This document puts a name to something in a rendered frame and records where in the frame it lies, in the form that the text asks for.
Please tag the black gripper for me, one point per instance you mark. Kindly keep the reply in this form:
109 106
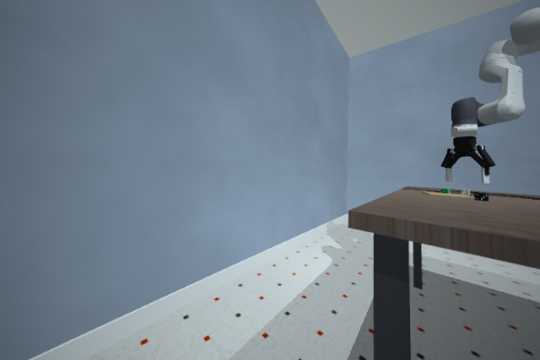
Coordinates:
465 146

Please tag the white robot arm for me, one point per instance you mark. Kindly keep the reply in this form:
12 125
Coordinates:
499 63

